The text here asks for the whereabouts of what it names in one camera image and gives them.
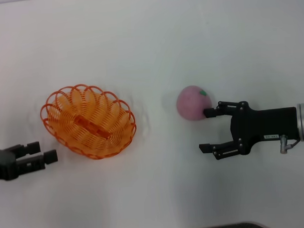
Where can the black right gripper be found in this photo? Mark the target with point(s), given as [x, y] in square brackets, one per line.
[267, 122]

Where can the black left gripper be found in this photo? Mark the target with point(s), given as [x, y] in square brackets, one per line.
[5, 164]

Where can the pink foam peach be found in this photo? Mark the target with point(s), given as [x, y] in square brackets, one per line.
[191, 103]

